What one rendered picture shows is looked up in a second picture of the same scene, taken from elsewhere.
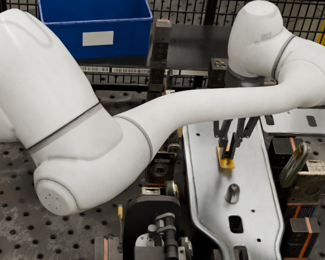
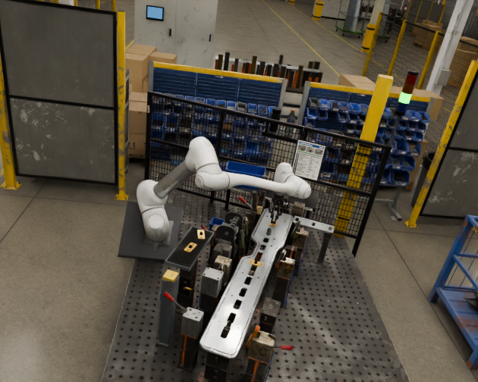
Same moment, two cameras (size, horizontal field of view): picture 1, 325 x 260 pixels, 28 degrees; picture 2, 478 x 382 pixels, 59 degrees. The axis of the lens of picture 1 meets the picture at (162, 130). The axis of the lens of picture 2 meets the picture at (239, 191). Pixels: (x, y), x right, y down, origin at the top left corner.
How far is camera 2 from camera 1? 1.56 m
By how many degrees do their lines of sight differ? 24
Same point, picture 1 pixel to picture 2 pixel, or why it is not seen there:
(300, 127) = (307, 224)
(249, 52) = (278, 176)
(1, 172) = (198, 223)
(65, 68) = (211, 151)
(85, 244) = not seen: hidden behind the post
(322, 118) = (318, 224)
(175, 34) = not seen: hidden behind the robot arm
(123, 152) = (220, 176)
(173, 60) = (269, 194)
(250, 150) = (284, 225)
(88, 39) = not seen: hidden behind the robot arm
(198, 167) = (262, 223)
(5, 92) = (195, 153)
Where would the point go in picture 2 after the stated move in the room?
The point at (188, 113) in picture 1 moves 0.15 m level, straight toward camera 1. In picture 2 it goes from (246, 180) to (234, 189)
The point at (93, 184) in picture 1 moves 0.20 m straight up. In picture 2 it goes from (209, 179) to (212, 145)
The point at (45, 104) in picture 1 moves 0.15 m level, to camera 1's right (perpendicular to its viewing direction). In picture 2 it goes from (202, 158) to (227, 165)
